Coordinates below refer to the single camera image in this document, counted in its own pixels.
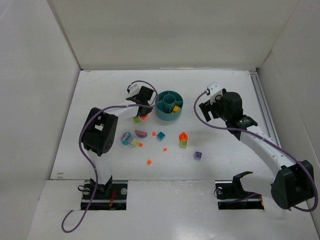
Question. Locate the orange curved lego piece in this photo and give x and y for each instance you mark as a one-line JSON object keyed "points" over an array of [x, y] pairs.
{"points": [[183, 136]]}

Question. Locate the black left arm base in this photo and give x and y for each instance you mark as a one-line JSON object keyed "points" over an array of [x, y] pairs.
{"points": [[111, 196]]}

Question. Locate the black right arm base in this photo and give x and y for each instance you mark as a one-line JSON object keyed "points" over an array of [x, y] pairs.
{"points": [[231, 195]]}

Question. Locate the teal round divided container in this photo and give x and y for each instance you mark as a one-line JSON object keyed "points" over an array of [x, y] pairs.
{"points": [[166, 102]]}

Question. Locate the purple butterfly lego piece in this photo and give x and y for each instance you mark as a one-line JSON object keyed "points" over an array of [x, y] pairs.
{"points": [[141, 134]]}

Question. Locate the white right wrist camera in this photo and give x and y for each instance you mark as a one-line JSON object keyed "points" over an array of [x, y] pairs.
{"points": [[215, 92]]}

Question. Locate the yellow orange lego brick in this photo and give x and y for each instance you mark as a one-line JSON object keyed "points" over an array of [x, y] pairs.
{"points": [[176, 108]]}

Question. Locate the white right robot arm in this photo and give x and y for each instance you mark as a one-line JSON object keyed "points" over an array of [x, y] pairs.
{"points": [[294, 182]]}

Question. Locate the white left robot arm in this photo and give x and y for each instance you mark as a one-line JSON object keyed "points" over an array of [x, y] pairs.
{"points": [[99, 130]]}

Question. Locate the teal flower lego piece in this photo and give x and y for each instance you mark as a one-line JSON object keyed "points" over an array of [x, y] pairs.
{"points": [[127, 138]]}

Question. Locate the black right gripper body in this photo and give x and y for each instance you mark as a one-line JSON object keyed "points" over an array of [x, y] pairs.
{"points": [[208, 110]]}

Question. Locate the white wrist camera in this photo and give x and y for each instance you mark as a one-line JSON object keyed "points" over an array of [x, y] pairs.
{"points": [[215, 92], [133, 89]]}

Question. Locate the lime green lego brick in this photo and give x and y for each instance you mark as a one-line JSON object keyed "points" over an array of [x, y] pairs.
{"points": [[136, 119]]}

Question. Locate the pale green lego brick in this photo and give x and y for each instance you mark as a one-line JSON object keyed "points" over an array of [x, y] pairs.
{"points": [[133, 142]]}

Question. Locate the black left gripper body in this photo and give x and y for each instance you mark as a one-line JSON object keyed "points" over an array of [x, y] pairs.
{"points": [[141, 105]]}

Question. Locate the aluminium rail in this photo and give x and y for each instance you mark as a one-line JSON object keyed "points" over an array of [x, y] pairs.
{"points": [[270, 129]]}

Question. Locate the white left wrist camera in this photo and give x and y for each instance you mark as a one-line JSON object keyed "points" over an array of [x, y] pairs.
{"points": [[133, 89]]}

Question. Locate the teal square lego brick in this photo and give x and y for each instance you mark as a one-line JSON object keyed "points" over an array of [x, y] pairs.
{"points": [[161, 136]]}

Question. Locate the purple lego brick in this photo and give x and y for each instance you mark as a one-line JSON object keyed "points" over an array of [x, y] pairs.
{"points": [[198, 155]]}

